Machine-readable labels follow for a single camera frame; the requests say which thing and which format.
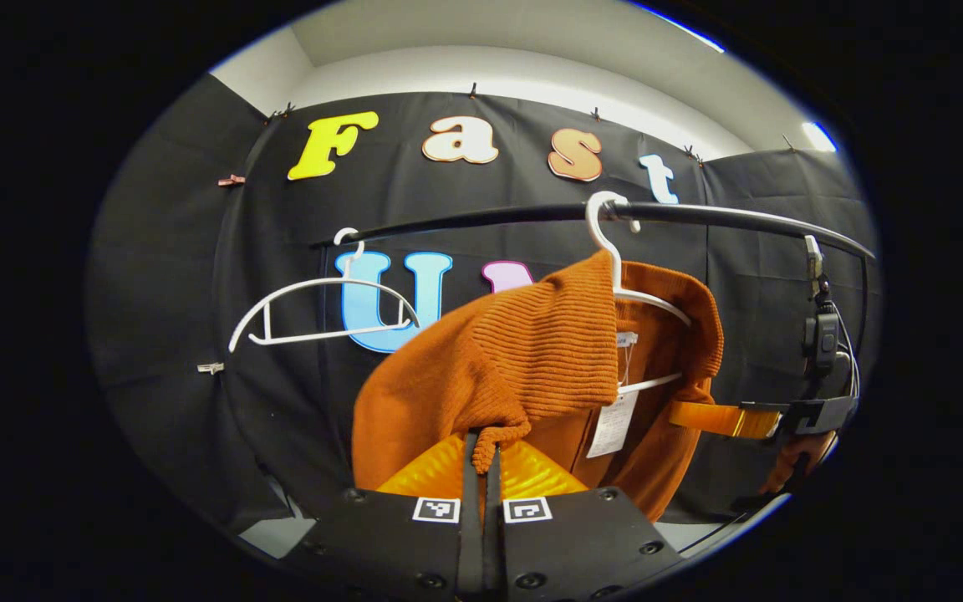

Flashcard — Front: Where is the black clothes rack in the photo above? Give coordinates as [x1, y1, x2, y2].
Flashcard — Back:
[318, 199, 877, 365]

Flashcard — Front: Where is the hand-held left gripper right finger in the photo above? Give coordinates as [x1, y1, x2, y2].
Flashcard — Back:
[481, 439, 683, 599]

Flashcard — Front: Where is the small ceiling light panel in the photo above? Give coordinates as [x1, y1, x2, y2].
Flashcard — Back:
[801, 121, 838, 153]

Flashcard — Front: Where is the orange corduroy shirt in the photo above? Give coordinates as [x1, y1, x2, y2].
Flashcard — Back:
[352, 249, 725, 523]

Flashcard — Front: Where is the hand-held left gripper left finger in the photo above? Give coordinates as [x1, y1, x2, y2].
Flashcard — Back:
[281, 431, 482, 599]

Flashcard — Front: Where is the white plastic hanger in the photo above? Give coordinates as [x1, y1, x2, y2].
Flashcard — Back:
[586, 191, 693, 398]
[228, 227, 422, 354]

